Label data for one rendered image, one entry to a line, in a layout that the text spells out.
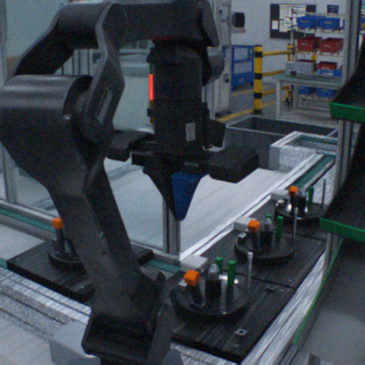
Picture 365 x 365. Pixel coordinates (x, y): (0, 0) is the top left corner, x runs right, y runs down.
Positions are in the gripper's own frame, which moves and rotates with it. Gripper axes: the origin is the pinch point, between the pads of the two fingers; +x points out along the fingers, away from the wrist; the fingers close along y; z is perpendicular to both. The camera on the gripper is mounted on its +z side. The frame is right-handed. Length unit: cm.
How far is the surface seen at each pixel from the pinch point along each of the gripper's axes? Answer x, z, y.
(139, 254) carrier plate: 29.8, 26.7, 28.0
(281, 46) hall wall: 78, 1071, 383
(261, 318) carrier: 29.3, 17.6, -5.2
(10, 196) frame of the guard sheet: 29, 32, 80
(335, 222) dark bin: 5.0, 11.7, -17.3
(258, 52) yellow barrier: 55, 665, 272
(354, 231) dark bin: 5.5, 11.2, -20.4
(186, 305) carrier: 27.1, 12.2, 7.1
